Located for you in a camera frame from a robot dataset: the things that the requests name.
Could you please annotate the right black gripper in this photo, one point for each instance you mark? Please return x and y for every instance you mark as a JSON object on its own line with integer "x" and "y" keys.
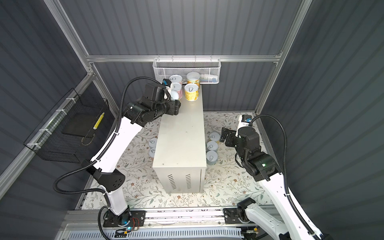
{"x": 231, "y": 134}

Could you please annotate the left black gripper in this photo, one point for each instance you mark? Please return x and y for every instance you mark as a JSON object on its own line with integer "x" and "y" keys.
{"x": 173, "y": 106}

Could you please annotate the pink label can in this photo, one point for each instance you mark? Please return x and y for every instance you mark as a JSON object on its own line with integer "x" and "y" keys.
{"x": 176, "y": 79}
{"x": 178, "y": 88}

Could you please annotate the pink label can front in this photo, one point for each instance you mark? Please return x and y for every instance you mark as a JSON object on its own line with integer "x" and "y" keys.
{"x": 176, "y": 79}

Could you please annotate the teal label can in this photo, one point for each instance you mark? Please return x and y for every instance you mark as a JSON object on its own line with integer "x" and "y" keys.
{"x": 212, "y": 157}

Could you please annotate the orange label can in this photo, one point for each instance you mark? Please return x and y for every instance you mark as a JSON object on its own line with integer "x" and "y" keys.
{"x": 193, "y": 78}

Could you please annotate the yellow label can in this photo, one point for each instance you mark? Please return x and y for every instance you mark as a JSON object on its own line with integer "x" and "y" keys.
{"x": 174, "y": 96}

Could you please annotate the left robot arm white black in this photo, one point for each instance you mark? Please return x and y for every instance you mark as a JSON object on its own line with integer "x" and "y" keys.
{"x": 105, "y": 172}

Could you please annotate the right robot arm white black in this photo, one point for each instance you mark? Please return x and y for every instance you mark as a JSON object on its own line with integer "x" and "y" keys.
{"x": 264, "y": 169}

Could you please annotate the white metal cabinet counter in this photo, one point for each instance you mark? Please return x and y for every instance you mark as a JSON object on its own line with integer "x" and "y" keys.
{"x": 180, "y": 156}

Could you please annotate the yellow can right rear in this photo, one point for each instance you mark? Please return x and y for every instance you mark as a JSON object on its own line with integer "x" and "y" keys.
{"x": 215, "y": 137}

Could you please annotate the floral patterned mat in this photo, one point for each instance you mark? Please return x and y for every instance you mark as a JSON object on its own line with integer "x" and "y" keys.
{"x": 226, "y": 183}

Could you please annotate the tubes in white basket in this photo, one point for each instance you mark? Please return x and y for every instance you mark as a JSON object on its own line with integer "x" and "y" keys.
{"x": 207, "y": 78}

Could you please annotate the yellow marker pen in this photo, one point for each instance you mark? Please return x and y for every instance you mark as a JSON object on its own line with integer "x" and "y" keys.
{"x": 99, "y": 120}

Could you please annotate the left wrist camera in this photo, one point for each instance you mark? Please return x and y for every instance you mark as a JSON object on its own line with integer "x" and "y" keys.
{"x": 167, "y": 83}

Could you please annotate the white wire mesh basket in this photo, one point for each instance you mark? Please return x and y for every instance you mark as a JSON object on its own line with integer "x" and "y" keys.
{"x": 165, "y": 69}

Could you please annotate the black wire wall basket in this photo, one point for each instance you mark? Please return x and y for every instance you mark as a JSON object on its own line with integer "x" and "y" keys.
{"x": 68, "y": 135}

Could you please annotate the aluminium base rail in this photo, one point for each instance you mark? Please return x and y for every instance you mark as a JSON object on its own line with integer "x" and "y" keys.
{"x": 203, "y": 223}

